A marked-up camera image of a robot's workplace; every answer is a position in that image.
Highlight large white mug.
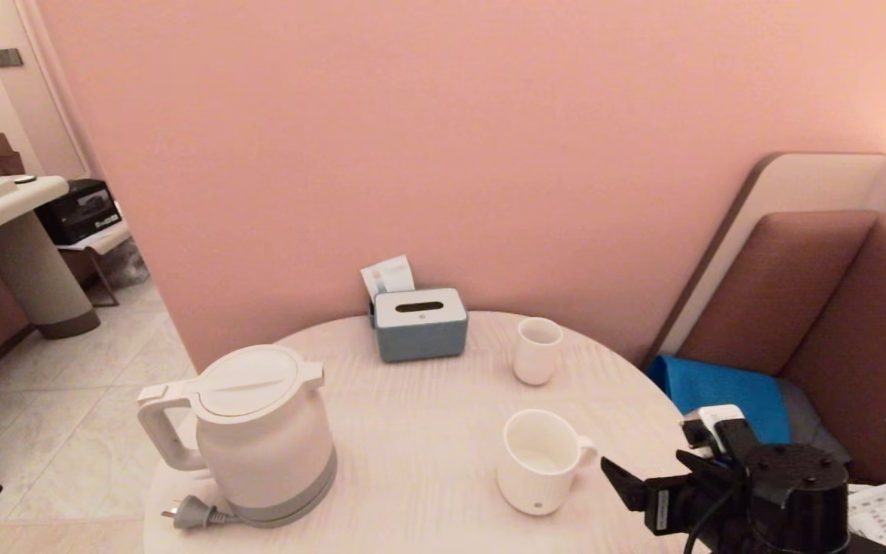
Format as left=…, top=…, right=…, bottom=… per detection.
left=496, top=409, right=599, bottom=516

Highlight white paper cards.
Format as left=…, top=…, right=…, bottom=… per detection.
left=360, top=256, right=416, bottom=302

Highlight black box appliance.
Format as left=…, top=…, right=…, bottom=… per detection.
left=35, top=180, right=122, bottom=247

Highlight white washbasin counter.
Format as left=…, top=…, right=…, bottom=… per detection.
left=0, top=177, right=102, bottom=341

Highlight small white cup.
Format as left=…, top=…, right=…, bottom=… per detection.
left=512, top=317, right=565, bottom=385

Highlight grey power plug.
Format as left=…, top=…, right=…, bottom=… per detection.
left=160, top=495, right=240, bottom=531

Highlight blue cloth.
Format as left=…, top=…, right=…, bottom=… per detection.
left=646, top=355, right=792, bottom=447

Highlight brown upholstered sofa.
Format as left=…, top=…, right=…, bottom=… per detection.
left=678, top=212, right=886, bottom=493

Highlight printed paper sheet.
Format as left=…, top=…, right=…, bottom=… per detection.
left=847, top=482, right=886, bottom=552

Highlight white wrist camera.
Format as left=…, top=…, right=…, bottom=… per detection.
left=680, top=405, right=761, bottom=464

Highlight grey felt mat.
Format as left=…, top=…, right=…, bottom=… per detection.
left=778, top=379, right=853, bottom=466

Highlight white electric kettle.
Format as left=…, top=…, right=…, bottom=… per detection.
left=138, top=344, right=338, bottom=529

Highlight grey round kettle base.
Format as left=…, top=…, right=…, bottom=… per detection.
left=231, top=477, right=338, bottom=529

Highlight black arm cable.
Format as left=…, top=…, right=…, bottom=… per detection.
left=684, top=492, right=732, bottom=554

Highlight white stool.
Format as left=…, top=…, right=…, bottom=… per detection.
left=57, top=223, right=132, bottom=309

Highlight grey tissue box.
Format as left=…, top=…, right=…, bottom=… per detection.
left=375, top=289, right=468, bottom=364

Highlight clear plastic bag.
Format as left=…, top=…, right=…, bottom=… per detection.
left=103, top=237, right=152, bottom=292

